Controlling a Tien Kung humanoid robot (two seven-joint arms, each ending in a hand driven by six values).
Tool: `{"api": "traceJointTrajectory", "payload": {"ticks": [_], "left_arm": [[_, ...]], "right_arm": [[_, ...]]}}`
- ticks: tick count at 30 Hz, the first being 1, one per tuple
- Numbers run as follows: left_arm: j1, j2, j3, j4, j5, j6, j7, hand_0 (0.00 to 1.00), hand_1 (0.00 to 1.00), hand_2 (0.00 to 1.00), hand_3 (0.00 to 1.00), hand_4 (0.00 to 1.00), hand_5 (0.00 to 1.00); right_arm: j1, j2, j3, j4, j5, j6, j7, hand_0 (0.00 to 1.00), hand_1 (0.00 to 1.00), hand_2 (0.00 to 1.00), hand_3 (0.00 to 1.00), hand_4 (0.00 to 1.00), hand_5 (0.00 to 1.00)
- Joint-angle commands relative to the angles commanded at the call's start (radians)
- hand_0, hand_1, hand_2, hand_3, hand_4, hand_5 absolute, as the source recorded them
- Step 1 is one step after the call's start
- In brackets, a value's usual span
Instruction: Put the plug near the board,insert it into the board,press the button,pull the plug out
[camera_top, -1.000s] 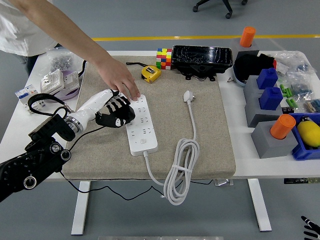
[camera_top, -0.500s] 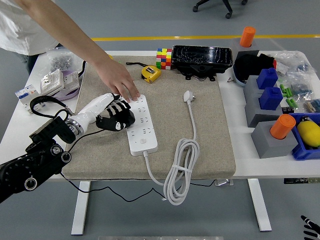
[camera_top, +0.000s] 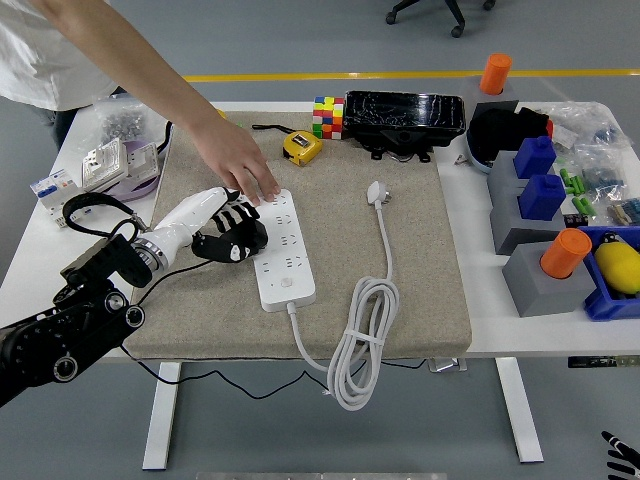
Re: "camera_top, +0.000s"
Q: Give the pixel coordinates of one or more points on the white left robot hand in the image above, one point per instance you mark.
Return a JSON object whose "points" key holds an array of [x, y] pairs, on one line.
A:
{"points": [[195, 210]]}

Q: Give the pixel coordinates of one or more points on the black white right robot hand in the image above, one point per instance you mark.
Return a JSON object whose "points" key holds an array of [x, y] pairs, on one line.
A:
{"points": [[627, 467]]}

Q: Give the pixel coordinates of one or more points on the person's hand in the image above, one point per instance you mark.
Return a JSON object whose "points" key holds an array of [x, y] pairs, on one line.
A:
{"points": [[235, 155]]}

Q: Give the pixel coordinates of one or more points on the white power strip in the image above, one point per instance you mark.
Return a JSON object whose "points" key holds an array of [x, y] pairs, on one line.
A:
{"points": [[300, 270]]}

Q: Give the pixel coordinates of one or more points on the person's forearm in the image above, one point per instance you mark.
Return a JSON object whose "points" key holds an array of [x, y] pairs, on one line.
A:
{"points": [[125, 60]]}

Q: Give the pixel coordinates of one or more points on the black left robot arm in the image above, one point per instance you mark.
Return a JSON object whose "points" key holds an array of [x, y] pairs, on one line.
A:
{"points": [[45, 345]]}

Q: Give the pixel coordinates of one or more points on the small black circuit board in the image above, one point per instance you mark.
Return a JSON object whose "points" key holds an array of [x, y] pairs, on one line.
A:
{"points": [[576, 220]]}

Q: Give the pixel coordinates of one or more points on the lilac tape roll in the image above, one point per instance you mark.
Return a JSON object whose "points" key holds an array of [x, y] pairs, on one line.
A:
{"points": [[130, 192]]}

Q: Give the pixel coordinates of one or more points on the white socket panel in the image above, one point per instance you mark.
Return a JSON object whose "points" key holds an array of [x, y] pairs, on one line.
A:
{"points": [[142, 162]]}

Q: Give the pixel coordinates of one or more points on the black box under table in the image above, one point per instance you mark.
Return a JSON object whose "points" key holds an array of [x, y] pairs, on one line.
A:
{"points": [[600, 361]]}

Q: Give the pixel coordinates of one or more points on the grey-brown mat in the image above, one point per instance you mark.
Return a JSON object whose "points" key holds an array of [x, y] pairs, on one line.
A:
{"points": [[210, 320]]}

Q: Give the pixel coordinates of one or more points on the clear bag of metal nuts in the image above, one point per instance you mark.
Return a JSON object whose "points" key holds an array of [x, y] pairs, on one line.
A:
{"points": [[122, 125]]}

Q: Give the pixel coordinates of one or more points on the white table leg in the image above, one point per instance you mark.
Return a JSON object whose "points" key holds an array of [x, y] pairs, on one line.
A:
{"points": [[161, 415], [520, 410]]}

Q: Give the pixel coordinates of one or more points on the white circuit breaker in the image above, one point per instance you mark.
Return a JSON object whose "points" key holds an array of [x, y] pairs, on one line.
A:
{"points": [[57, 195]]}

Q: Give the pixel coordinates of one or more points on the blue plastic bin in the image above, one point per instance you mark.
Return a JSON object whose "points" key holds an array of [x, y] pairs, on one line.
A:
{"points": [[607, 305]]}

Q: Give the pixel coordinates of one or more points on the black cracked screen device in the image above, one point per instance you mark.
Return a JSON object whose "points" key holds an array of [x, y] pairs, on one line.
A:
{"points": [[405, 112]]}

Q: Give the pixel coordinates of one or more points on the grey block base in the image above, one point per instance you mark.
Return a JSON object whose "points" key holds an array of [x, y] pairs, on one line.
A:
{"points": [[470, 92], [500, 175], [530, 290], [505, 225]]}

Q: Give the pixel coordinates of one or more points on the yellow rounded toy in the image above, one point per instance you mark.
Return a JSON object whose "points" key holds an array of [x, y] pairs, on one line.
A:
{"points": [[620, 265]]}

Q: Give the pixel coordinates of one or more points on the person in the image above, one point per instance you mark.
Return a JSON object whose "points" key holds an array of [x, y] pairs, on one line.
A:
{"points": [[35, 65]]}

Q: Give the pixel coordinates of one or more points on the orange cylinder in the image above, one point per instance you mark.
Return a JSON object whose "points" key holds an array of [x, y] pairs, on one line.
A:
{"points": [[565, 252], [495, 72]]}

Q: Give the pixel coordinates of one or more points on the small metal part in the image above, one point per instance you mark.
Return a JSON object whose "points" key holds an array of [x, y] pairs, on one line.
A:
{"points": [[460, 160]]}

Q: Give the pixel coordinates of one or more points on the white blue bowl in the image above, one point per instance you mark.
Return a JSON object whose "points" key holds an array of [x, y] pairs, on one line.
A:
{"points": [[475, 155]]}

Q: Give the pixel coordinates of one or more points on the clear bag of blue parts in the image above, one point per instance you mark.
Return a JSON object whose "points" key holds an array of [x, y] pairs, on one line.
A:
{"points": [[590, 120], [602, 172], [627, 210]]}

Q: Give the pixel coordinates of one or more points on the black cloth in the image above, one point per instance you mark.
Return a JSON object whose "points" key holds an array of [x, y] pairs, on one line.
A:
{"points": [[495, 132]]}

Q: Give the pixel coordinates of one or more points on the black office chair base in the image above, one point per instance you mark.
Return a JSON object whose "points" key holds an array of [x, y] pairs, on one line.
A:
{"points": [[452, 10]]}

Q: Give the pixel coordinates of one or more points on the green peg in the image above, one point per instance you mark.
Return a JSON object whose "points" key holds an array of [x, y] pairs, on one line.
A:
{"points": [[584, 206], [565, 177], [577, 185]]}

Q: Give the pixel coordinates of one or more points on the blue block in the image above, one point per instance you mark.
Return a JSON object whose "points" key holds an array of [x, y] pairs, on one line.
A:
{"points": [[534, 157], [542, 197]]}

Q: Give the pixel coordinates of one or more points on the white wall socket box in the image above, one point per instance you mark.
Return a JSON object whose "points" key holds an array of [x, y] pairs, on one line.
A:
{"points": [[105, 165]]}

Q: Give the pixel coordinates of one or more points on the silver bracket under table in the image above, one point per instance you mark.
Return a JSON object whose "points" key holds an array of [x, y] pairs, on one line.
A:
{"points": [[447, 365]]}

